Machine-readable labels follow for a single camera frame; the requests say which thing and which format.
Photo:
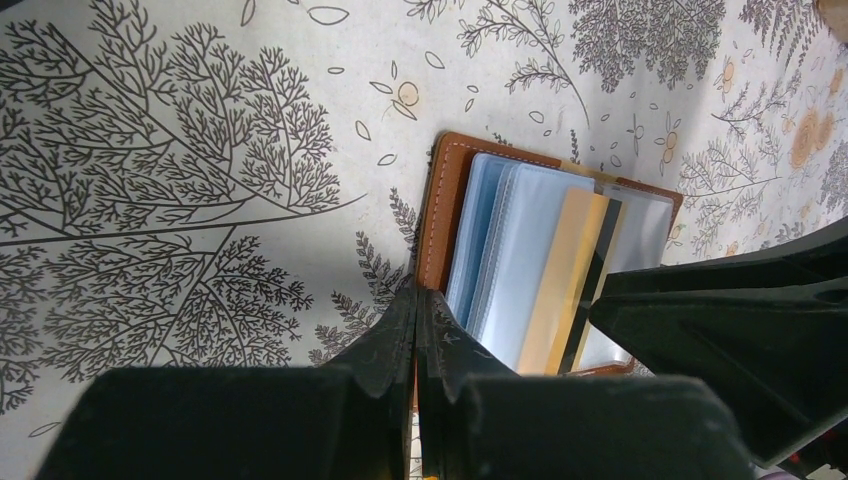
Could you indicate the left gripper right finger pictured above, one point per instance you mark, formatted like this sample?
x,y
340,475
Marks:
x,y
448,360

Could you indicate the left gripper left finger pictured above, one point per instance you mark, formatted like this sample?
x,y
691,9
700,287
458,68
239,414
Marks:
x,y
374,426

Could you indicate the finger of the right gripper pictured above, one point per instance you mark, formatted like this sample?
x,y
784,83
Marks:
x,y
766,331

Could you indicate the brown leather card holder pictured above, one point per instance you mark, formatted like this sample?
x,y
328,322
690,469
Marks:
x,y
488,223

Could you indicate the gold credit card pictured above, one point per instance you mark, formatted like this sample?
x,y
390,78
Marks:
x,y
585,233

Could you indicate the floral patterned table mat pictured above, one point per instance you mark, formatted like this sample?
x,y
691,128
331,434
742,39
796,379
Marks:
x,y
209,183

